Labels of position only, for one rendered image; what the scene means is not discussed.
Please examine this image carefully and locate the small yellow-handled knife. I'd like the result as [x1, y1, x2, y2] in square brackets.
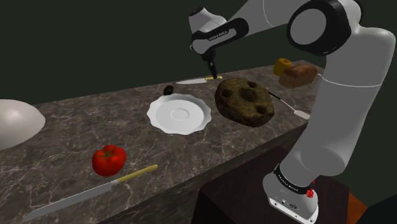
[175, 75, 223, 85]

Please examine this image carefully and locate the white scalloped plate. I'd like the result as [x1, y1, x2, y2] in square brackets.
[146, 93, 212, 136]

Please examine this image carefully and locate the red tomato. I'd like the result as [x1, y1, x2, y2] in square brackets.
[92, 144, 127, 178]

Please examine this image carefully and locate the large white egg-shaped object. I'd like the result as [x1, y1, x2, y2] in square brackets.
[0, 99, 46, 151]

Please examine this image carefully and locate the brown bread loaf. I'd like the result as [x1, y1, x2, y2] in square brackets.
[278, 64, 318, 90]

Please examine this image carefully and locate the brown holed potato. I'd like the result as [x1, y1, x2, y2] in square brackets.
[214, 77, 275, 128]

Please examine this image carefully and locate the yellow bell pepper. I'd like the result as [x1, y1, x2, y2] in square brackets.
[273, 57, 292, 76]

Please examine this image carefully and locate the silver spatula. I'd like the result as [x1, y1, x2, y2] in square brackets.
[267, 90, 311, 120]

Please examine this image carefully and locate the large yellow-handled knife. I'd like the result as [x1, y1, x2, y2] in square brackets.
[20, 164, 158, 223]

